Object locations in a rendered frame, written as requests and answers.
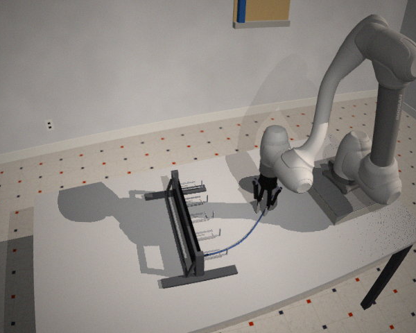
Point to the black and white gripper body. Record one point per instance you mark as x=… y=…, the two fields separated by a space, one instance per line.
x=266 y=180

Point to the dark grey rack with cable rings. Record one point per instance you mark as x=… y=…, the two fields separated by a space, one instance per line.
x=197 y=256

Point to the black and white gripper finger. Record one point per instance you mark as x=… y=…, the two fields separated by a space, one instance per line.
x=269 y=198
x=258 y=195

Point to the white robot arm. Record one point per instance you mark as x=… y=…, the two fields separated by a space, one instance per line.
x=393 y=57

